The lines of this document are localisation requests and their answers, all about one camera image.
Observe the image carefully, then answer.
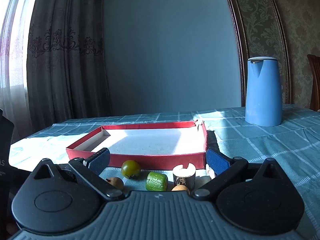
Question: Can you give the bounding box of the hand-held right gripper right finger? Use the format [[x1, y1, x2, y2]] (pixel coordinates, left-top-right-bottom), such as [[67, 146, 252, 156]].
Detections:
[[191, 149, 287, 201]]

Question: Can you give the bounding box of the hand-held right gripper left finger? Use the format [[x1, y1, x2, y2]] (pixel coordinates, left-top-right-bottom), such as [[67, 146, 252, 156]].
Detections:
[[31, 148, 125, 202]]

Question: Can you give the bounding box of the green tomato with dark calyx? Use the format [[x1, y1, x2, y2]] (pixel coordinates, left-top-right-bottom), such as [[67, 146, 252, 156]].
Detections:
[[121, 160, 141, 179]]

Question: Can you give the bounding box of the dark purple fruit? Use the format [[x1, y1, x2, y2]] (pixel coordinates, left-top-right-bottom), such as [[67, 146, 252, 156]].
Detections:
[[172, 164, 197, 189]]

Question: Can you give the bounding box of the red shallow cardboard box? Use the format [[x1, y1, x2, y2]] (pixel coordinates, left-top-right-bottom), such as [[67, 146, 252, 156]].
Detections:
[[66, 121, 208, 170]]

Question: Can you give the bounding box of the green cucumber piece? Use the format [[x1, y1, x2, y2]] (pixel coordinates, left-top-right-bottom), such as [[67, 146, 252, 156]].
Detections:
[[145, 171, 168, 192]]

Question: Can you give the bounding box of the blue checked tablecloth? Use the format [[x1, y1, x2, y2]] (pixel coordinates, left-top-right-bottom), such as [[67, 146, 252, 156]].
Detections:
[[9, 104, 320, 240]]

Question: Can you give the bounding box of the blue electric kettle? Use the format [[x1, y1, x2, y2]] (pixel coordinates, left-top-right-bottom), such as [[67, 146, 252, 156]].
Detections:
[[244, 56, 283, 127]]

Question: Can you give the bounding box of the white sheer curtain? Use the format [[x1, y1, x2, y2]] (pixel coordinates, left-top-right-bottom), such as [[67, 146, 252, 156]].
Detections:
[[0, 0, 38, 135]]

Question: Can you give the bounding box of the brown patterned curtain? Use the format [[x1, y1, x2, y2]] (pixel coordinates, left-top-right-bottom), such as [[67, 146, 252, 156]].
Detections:
[[26, 0, 112, 133]]

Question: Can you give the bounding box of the wooden chair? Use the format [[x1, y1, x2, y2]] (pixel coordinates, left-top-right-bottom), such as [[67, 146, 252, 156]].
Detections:
[[307, 54, 320, 112]]

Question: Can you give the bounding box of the dark wooden wall trim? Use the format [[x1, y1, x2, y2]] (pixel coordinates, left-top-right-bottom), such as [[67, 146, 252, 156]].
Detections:
[[221, 0, 292, 107]]

